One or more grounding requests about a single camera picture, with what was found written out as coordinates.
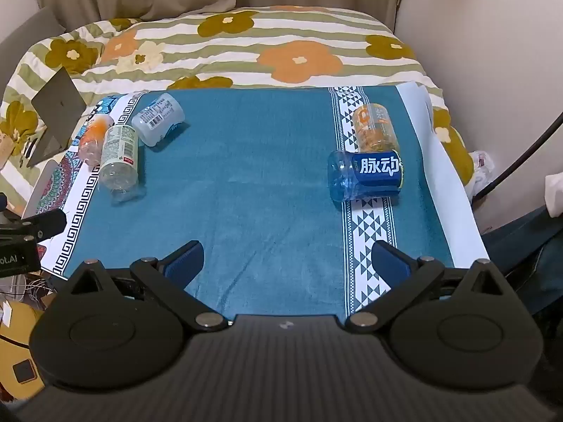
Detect green label clear plastic cup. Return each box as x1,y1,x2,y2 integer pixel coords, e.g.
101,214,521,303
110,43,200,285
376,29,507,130
97,124,140,203

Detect floral striped blanket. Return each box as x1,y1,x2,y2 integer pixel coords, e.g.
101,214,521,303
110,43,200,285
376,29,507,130
0,5,476,247

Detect white tissue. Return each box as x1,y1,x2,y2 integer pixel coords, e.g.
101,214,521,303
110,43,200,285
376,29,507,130
544,173,563,219

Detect white plastic bag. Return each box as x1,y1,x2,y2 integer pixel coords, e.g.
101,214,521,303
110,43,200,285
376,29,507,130
466,149,502,204

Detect grey laptop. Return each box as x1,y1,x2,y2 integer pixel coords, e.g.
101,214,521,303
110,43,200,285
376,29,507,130
26,67,87,168

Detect dark blue cloth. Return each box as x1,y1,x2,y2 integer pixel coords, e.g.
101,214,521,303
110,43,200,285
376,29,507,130
481,204,563,314

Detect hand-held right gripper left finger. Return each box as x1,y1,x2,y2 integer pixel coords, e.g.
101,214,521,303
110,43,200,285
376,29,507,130
65,240,229,332

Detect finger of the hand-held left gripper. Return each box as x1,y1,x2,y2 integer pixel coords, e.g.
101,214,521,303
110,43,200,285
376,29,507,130
20,209,68,242

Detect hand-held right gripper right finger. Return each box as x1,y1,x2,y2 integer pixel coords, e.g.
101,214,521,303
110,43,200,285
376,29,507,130
345,240,512,332

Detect mandala print cloth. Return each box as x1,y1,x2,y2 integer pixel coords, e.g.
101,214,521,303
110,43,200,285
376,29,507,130
22,91,148,280

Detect yellow wooden object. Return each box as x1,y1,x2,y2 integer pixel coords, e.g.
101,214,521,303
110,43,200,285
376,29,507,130
0,301,50,405

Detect peach label plastic cup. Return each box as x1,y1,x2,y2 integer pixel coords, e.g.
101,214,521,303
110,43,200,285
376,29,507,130
78,113,116,167

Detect orange label plastic cup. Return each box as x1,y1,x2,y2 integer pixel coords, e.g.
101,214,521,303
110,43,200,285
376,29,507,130
352,103,401,154

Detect white cable bundle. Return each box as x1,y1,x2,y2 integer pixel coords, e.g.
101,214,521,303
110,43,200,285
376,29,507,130
0,273,58,305

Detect blue label plastic cup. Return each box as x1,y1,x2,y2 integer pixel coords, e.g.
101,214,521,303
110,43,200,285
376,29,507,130
328,149,405,205

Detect black cable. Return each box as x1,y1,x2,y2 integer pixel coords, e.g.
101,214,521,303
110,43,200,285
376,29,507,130
473,112,563,199

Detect white label plastic cup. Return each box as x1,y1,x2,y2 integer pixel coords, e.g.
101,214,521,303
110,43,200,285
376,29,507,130
131,93,185,148

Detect grey upholstered headboard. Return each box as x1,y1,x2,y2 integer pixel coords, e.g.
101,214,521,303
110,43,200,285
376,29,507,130
0,6,67,97

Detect teal towel with triangle stripe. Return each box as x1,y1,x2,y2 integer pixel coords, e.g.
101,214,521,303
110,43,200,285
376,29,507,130
62,82,491,320

